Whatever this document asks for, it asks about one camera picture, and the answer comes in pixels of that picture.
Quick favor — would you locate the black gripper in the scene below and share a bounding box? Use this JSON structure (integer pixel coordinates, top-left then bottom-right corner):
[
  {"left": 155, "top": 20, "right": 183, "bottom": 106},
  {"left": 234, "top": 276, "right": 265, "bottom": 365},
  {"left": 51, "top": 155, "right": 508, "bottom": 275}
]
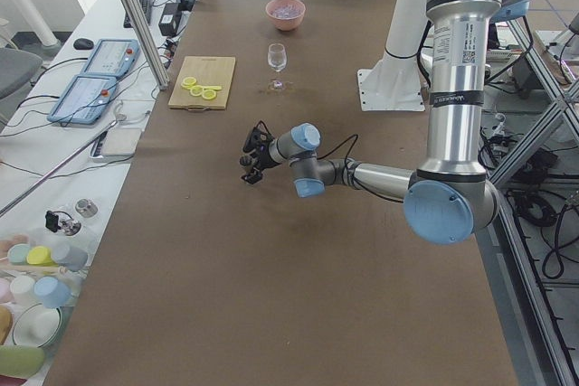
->
[{"left": 242, "top": 127, "right": 274, "bottom": 184}]

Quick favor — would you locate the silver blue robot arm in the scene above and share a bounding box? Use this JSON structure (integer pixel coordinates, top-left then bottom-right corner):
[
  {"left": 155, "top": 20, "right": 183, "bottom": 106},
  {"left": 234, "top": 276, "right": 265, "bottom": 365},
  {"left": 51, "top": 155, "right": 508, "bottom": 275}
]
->
[{"left": 240, "top": 0, "right": 530, "bottom": 245}]

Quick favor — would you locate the clear wine glass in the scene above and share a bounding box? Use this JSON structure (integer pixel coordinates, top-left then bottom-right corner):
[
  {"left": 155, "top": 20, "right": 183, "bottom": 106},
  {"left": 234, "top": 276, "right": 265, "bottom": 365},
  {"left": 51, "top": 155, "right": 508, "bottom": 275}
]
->
[{"left": 267, "top": 42, "right": 288, "bottom": 90}]

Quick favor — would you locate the pile of clear ice cubes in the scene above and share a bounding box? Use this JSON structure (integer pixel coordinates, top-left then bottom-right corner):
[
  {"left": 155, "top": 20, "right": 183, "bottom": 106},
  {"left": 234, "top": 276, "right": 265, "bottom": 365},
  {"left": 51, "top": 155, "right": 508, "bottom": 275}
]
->
[{"left": 271, "top": 4, "right": 302, "bottom": 20}]

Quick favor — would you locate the lemon slice near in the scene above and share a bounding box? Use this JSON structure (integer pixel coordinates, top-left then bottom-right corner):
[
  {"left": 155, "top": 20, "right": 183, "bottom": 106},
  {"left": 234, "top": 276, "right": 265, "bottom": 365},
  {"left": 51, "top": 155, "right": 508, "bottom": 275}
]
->
[{"left": 201, "top": 89, "right": 217, "bottom": 101}]

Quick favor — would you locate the lemon slice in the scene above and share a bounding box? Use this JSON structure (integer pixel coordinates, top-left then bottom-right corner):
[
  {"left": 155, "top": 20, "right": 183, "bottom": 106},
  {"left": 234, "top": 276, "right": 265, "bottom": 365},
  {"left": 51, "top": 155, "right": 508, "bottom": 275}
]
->
[
  {"left": 201, "top": 89, "right": 217, "bottom": 101},
  {"left": 189, "top": 85, "right": 204, "bottom": 97},
  {"left": 181, "top": 77, "right": 197, "bottom": 89}
]

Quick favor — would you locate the lemon slice middle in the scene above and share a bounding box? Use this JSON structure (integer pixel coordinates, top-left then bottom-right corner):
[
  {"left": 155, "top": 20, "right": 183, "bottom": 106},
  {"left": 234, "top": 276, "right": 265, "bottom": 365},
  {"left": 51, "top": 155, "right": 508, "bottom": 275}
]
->
[{"left": 189, "top": 85, "right": 204, "bottom": 97}]

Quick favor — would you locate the bamboo cutting board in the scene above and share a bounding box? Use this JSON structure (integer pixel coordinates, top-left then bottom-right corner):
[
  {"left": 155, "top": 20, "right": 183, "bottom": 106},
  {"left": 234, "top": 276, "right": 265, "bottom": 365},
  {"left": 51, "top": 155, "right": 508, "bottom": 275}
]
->
[{"left": 168, "top": 56, "right": 236, "bottom": 111}]

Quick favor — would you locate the lemon slice far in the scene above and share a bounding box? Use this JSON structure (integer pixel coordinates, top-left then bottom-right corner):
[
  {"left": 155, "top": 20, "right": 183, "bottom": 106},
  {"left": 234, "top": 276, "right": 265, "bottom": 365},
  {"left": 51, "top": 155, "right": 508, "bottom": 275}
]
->
[{"left": 181, "top": 77, "right": 197, "bottom": 89}]

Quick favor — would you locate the beige folded cloth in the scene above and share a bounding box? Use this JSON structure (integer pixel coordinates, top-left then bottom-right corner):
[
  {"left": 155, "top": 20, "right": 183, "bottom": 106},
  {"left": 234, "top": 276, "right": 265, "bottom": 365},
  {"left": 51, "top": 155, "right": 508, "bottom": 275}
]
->
[{"left": 100, "top": 128, "right": 142, "bottom": 157}]

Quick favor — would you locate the pink plastic bowl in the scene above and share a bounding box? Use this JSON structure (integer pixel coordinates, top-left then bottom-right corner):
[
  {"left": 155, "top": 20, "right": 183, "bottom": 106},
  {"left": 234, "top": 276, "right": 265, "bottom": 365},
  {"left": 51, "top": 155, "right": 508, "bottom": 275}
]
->
[{"left": 265, "top": 0, "right": 306, "bottom": 32}]

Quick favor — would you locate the black power adapter box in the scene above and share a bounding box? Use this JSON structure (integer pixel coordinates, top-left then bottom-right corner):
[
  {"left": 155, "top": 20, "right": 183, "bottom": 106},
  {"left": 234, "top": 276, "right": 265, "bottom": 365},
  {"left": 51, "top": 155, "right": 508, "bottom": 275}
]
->
[{"left": 158, "top": 3, "right": 182, "bottom": 37}]

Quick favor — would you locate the blue teach pendant far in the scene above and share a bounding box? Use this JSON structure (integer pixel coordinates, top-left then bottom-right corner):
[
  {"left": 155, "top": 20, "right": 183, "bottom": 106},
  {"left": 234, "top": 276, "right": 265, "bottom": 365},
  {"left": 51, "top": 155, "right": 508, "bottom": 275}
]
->
[{"left": 81, "top": 39, "right": 139, "bottom": 79}]

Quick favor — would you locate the blue teach pendant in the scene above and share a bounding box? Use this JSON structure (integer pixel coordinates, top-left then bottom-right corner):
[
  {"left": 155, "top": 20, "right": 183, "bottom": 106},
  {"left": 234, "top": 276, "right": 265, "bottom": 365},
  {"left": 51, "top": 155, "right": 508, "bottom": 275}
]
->
[
  {"left": 81, "top": 39, "right": 139, "bottom": 79},
  {"left": 47, "top": 74, "right": 118, "bottom": 127}
]

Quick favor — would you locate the small steel cup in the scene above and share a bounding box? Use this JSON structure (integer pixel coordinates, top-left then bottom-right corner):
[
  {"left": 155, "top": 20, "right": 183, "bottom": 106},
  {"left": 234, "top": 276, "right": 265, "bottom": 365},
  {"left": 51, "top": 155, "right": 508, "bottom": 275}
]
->
[{"left": 74, "top": 198, "right": 99, "bottom": 219}]

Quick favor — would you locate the blue teach pendant near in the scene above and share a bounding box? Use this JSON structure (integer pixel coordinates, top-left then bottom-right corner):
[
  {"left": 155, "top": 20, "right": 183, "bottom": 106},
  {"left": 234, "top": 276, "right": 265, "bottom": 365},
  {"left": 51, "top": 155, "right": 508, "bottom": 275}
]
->
[{"left": 47, "top": 74, "right": 118, "bottom": 127}]

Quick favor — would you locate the black keyboard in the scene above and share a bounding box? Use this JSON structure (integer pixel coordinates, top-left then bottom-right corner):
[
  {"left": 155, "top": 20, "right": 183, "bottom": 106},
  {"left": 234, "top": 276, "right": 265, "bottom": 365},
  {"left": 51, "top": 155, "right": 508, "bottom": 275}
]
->
[{"left": 122, "top": 0, "right": 154, "bottom": 29}]

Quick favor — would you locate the black computer mouse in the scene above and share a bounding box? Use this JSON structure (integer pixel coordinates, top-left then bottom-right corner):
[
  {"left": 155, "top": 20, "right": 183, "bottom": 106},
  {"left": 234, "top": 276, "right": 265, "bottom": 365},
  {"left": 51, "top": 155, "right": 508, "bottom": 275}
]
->
[{"left": 73, "top": 38, "right": 94, "bottom": 51}]

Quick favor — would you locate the grey cup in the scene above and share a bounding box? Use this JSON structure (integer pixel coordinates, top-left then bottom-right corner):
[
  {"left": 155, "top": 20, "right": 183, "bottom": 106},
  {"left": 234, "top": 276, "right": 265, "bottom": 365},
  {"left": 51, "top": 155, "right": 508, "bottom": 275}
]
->
[{"left": 51, "top": 242, "right": 88, "bottom": 271}]

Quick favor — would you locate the yellow cup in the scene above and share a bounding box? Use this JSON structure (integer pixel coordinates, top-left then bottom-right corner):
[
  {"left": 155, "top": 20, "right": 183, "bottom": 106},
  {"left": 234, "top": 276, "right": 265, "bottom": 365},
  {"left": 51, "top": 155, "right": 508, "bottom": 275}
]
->
[{"left": 26, "top": 246, "right": 55, "bottom": 267}]

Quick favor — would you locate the light blue cup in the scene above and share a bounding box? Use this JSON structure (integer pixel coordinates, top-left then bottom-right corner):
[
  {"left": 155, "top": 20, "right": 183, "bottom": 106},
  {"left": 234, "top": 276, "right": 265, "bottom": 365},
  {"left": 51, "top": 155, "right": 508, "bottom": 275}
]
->
[{"left": 33, "top": 277, "right": 71, "bottom": 308}]

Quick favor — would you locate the mint green cup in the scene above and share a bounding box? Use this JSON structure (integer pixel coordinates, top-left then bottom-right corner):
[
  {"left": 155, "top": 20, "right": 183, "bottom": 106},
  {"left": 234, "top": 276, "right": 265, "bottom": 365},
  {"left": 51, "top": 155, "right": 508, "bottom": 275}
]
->
[{"left": 7, "top": 243, "right": 31, "bottom": 265}]

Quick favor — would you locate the white green-rimmed bowl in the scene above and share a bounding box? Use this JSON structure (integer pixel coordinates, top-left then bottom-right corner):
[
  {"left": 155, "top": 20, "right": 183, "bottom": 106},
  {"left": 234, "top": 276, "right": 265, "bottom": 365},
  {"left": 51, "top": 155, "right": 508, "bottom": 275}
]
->
[{"left": 12, "top": 304, "right": 62, "bottom": 348}]

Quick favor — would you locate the green cup lying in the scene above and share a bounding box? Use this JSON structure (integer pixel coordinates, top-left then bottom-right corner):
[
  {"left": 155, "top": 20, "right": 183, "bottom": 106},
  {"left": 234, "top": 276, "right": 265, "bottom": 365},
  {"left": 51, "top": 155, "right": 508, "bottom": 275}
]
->
[{"left": 1, "top": 345, "right": 45, "bottom": 379}]

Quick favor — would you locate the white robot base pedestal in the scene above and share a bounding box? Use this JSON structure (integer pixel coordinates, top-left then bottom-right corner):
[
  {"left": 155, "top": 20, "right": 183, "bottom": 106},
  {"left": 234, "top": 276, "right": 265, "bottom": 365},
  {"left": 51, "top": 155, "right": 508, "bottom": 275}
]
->
[{"left": 357, "top": 0, "right": 427, "bottom": 111}]

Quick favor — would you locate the aluminium frame post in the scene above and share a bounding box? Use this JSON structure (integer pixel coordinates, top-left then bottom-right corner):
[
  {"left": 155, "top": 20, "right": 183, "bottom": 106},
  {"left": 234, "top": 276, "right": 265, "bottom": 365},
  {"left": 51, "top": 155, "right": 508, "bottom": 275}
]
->
[{"left": 120, "top": 0, "right": 169, "bottom": 90}]

